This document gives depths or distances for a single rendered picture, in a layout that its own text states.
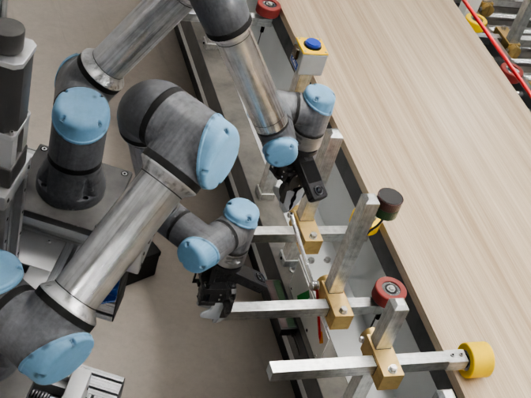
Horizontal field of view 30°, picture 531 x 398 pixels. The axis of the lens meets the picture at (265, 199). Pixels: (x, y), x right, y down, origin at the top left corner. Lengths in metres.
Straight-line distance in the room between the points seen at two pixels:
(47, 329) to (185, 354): 1.68
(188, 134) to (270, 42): 1.80
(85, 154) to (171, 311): 1.40
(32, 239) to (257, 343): 1.35
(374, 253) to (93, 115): 0.94
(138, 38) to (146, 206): 0.55
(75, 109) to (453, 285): 1.03
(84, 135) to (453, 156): 1.24
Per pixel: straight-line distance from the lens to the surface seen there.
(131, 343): 3.30
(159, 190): 1.65
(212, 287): 2.18
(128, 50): 2.11
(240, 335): 3.40
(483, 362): 2.27
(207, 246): 1.98
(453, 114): 3.10
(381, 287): 2.40
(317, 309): 2.36
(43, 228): 2.24
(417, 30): 3.45
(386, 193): 2.23
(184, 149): 1.64
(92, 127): 2.05
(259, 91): 2.03
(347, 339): 2.65
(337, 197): 2.86
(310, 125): 2.26
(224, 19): 1.92
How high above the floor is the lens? 2.53
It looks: 40 degrees down
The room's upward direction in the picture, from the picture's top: 18 degrees clockwise
